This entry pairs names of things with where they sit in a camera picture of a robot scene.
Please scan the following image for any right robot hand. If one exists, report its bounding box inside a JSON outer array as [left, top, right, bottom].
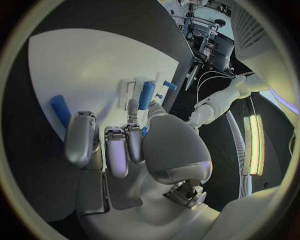
[[63, 98, 222, 240]]

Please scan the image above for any white task board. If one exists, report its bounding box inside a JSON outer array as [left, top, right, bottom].
[[27, 27, 182, 142]]

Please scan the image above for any long blue cylinder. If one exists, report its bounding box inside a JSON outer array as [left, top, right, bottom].
[[137, 81, 156, 111]]

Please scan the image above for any glowing light bar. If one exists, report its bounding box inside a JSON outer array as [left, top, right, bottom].
[[241, 113, 267, 177]]

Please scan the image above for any metal equipment rack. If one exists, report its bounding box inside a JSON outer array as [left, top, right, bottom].
[[171, 0, 236, 72]]

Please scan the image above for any thick blue cylinder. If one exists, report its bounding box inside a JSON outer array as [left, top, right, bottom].
[[49, 94, 72, 129]]

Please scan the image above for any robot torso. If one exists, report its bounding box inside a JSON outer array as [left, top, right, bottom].
[[230, 0, 300, 116]]

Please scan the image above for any white cable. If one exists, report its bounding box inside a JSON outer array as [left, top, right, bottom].
[[196, 70, 238, 104], [199, 74, 235, 103]]

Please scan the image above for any white braided hose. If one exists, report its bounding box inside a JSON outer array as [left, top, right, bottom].
[[225, 110, 254, 200]]

